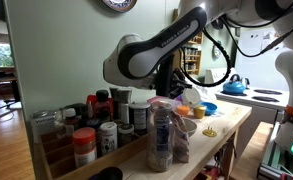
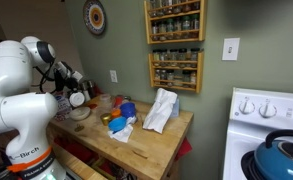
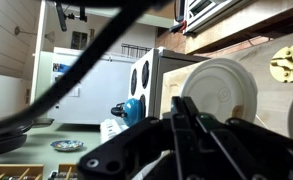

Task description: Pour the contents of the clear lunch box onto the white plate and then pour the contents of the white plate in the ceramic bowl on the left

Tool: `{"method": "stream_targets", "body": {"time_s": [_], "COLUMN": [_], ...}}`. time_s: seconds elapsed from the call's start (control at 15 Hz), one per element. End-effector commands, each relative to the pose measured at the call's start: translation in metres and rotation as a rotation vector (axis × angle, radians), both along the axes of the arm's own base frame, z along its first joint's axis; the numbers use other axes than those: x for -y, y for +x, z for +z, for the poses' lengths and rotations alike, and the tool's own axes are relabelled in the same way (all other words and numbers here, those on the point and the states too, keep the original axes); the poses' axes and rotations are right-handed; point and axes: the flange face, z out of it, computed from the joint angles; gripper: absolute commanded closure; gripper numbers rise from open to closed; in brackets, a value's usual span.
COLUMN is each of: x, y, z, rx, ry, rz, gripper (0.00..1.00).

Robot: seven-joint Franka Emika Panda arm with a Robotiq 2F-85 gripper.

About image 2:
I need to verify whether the orange plastic cup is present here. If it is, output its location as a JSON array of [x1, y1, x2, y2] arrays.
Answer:
[[110, 108, 122, 119]]

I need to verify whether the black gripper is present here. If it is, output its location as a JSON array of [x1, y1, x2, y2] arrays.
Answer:
[[54, 68, 82, 98]]

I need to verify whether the blue kettle black handle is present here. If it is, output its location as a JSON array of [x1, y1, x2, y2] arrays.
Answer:
[[253, 129, 293, 180]]

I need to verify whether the wooden wall spice rack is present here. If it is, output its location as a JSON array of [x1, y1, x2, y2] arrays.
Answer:
[[143, 0, 208, 45], [148, 49, 205, 94]]

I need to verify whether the white light switch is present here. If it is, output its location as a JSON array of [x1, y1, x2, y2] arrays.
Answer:
[[221, 37, 240, 62]]

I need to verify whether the small red container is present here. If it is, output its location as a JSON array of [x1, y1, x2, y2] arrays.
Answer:
[[115, 95, 124, 108]]

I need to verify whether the small white plate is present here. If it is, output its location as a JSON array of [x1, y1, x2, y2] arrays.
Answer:
[[68, 91, 86, 108]]

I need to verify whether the white wall outlet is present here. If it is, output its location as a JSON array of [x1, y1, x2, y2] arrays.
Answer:
[[109, 69, 119, 84]]

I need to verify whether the pale blue box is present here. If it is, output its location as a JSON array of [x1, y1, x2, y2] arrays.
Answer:
[[170, 96, 181, 118]]

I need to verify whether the white electric stove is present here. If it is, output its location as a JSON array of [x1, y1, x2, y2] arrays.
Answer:
[[222, 87, 293, 180]]

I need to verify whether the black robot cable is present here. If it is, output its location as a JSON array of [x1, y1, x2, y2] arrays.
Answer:
[[34, 63, 59, 94]]

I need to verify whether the blue plastic cup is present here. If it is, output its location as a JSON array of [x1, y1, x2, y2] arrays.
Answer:
[[119, 101, 137, 119]]

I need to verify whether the white paper napkin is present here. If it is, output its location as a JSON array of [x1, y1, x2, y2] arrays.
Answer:
[[107, 116, 138, 144]]

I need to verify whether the decorative patterned wall plate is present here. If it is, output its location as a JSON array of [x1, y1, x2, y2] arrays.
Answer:
[[82, 0, 107, 36]]

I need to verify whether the yellow gold cup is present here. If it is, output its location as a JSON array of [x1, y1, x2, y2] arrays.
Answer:
[[100, 112, 113, 127]]

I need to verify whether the red cloth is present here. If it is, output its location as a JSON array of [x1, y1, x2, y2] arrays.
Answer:
[[175, 137, 194, 163]]

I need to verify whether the printed snack bag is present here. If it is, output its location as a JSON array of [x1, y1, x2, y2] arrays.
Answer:
[[54, 94, 72, 122]]

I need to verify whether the blue bowl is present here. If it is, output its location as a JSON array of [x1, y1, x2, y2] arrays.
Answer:
[[107, 116, 128, 133]]

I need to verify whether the grey white ceramic bowl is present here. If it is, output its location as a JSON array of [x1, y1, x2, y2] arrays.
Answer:
[[69, 106, 92, 121]]

